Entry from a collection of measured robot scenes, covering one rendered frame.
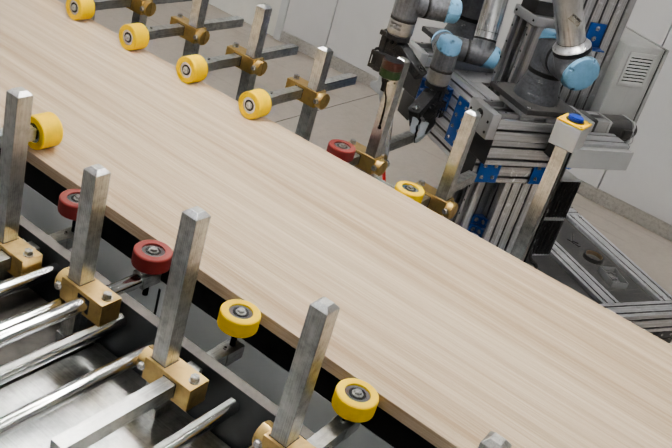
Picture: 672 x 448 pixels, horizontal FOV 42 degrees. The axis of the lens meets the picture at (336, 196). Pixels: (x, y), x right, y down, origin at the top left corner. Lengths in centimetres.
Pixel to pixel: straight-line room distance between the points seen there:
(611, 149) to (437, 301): 129
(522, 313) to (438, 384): 38
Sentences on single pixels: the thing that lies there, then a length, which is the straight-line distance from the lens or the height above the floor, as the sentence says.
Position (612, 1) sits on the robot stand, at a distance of 316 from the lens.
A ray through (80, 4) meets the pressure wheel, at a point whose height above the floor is 96.
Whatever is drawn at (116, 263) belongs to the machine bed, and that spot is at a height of 77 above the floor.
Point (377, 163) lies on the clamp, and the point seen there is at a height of 86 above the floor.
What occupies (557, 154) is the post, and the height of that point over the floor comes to 113.
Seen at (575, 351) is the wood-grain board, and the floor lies 90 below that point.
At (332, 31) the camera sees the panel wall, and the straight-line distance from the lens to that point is 582.
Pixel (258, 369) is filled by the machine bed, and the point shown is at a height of 76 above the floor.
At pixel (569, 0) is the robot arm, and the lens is 267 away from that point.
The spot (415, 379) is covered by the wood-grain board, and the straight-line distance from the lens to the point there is 167.
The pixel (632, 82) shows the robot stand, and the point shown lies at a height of 110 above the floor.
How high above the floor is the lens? 189
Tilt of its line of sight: 27 degrees down
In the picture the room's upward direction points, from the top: 17 degrees clockwise
